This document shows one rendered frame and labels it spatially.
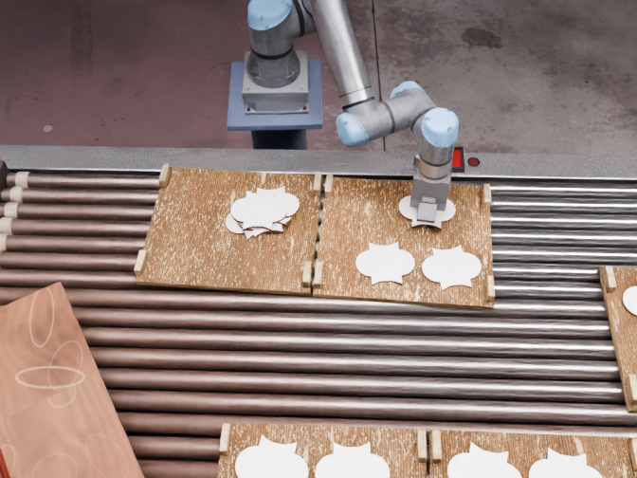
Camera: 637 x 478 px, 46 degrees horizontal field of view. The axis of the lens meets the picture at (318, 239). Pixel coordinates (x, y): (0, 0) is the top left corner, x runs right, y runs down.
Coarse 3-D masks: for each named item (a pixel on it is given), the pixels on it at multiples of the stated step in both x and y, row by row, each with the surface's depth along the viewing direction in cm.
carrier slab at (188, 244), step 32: (160, 192) 188; (192, 192) 188; (224, 192) 188; (256, 192) 188; (288, 192) 187; (320, 192) 187; (160, 224) 182; (192, 224) 182; (224, 224) 182; (288, 224) 182; (160, 256) 177; (192, 256) 177; (224, 256) 176; (256, 256) 176; (288, 256) 176; (224, 288) 172; (256, 288) 171; (288, 288) 171
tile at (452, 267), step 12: (432, 252) 176; (444, 252) 175; (456, 252) 175; (432, 264) 173; (444, 264) 173; (456, 264) 173; (468, 264) 173; (480, 264) 173; (432, 276) 171; (444, 276) 171; (456, 276) 171; (468, 276) 171; (444, 288) 169
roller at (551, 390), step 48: (144, 384) 161; (192, 384) 160; (240, 384) 160; (288, 384) 159; (336, 384) 159; (384, 384) 159; (432, 384) 158; (480, 384) 158; (528, 384) 158; (576, 384) 158
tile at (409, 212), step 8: (408, 200) 183; (448, 200) 183; (400, 208) 182; (408, 208) 182; (416, 208) 182; (448, 208) 181; (408, 216) 180; (416, 216) 180; (440, 216) 180; (448, 216) 180; (416, 224) 179; (424, 224) 179; (432, 224) 179; (440, 224) 179
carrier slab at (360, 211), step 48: (336, 192) 187; (384, 192) 187; (480, 192) 186; (336, 240) 179; (384, 240) 178; (432, 240) 178; (480, 240) 178; (336, 288) 171; (384, 288) 171; (432, 288) 170; (480, 288) 170
